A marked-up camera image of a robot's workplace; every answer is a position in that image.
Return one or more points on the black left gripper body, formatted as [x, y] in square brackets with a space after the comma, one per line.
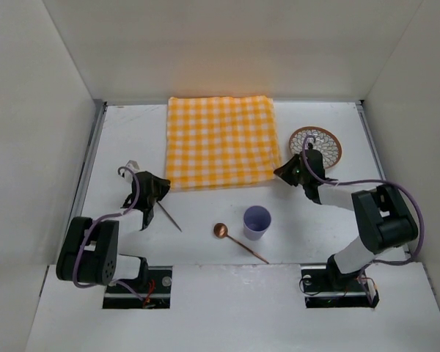
[155, 188]

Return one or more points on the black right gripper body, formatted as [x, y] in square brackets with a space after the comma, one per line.
[288, 173]

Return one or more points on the yellow white checkered cloth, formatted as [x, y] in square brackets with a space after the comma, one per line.
[220, 142]

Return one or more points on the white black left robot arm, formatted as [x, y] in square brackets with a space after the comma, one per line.
[90, 252]

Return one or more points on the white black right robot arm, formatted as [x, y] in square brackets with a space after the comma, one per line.
[387, 216]

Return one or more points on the copper fork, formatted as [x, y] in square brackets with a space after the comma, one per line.
[169, 216]

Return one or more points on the floral patterned ceramic plate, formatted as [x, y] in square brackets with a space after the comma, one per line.
[325, 142]

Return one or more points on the lilac plastic cup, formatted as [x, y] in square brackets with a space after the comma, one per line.
[256, 221]

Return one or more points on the copper spoon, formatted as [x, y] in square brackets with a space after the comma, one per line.
[220, 230]

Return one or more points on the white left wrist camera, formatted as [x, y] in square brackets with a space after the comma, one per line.
[127, 171]

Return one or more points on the right aluminium table rail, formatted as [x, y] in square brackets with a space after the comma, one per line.
[366, 127]

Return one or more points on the aluminium table rail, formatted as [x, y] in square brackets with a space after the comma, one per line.
[86, 167]
[366, 127]

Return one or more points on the left aluminium table rail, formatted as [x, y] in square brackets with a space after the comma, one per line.
[86, 167]

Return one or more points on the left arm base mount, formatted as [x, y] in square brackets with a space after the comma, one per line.
[155, 293]

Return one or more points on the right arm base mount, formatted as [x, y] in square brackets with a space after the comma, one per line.
[320, 293]

